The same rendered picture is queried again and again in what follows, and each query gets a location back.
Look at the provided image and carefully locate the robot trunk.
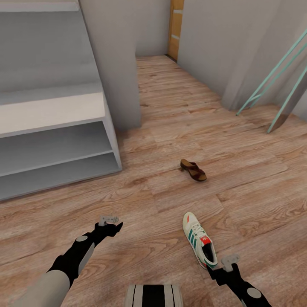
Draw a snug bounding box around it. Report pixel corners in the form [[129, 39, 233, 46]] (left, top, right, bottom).
[[124, 284, 183, 307]]

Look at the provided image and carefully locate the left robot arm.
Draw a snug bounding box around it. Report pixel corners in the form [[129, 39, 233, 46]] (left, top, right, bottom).
[[9, 216, 123, 307]]

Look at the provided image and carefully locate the gym shoe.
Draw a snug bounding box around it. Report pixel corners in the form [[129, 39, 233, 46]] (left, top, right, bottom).
[[182, 212, 218, 270]]

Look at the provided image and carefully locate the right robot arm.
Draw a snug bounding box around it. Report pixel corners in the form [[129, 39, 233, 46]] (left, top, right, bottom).
[[206, 254, 272, 307]]

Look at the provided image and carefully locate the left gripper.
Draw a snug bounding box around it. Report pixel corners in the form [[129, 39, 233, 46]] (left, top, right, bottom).
[[94, 222, 123, 241]]

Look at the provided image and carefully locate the sandal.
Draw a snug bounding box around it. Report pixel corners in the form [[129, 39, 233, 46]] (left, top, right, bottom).
[[180, 159, 207, 181]]

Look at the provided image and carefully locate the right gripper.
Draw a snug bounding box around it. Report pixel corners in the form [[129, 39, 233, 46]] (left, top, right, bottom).
[[206, 264, 241, 290]]

